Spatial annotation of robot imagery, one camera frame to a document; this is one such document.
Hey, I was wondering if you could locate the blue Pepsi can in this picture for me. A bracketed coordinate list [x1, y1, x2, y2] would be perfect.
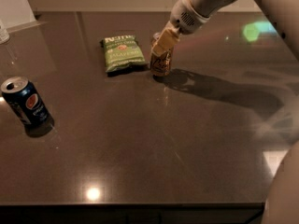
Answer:
[1, 77, 50, 127]

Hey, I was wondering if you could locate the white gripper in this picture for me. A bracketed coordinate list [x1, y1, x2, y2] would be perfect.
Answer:
[151, 0, 209, 57]

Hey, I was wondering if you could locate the green jalapeno chip bag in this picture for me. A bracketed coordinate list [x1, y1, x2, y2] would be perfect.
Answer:
[100, 35, 148, 73]

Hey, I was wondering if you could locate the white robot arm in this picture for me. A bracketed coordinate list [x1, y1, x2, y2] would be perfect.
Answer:
[151, 0, 299, 59]

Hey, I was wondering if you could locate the orange soda can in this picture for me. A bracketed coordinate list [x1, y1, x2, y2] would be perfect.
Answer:
[149, 32, 174, 77]

